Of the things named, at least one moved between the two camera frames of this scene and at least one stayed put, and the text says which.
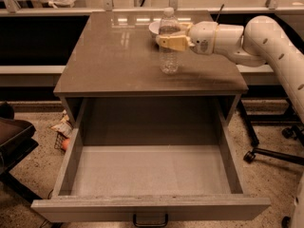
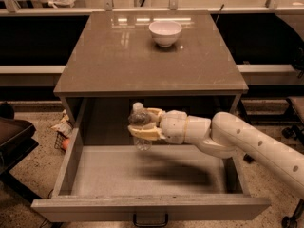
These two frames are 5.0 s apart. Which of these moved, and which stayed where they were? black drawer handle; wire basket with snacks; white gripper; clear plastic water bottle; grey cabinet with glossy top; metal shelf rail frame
Moved: clear plastic water bottle; white gripper
Stayed: wire basket with snacks; metal shelf rail frame; grey cabinet with glossy top; black drawer handle
